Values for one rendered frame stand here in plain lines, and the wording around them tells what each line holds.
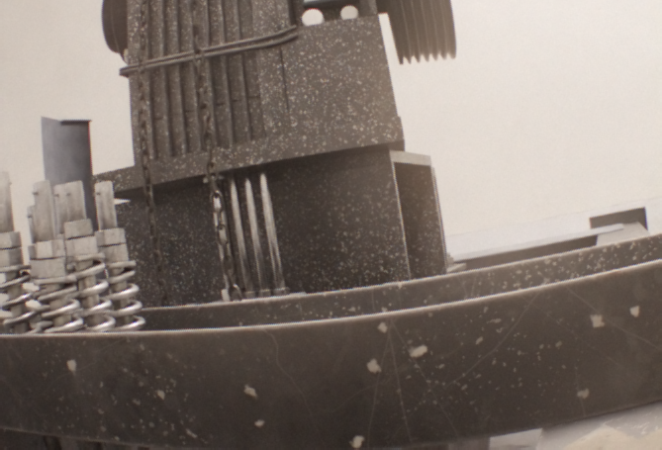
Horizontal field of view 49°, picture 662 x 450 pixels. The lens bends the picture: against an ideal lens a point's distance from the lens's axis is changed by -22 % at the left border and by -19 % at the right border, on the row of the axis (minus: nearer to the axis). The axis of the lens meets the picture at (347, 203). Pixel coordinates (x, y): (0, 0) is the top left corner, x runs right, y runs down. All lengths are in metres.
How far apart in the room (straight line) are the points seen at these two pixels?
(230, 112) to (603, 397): 1.05
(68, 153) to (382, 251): 0.67
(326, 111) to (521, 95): 1.19
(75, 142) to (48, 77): 1.56
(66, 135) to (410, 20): 0.67
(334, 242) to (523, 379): 0.83
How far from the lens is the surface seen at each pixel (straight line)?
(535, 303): 0.38
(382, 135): 1.07
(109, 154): 2.87
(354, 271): 1.19
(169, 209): 1.30
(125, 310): 0.62
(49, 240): 0.55
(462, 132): 2.46
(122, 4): 1.50
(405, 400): 0.40
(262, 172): 1.11
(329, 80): 1.33
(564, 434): 0.37
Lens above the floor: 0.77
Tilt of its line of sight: 2 degrees up
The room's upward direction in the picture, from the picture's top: 9 degrees counter-clockwise
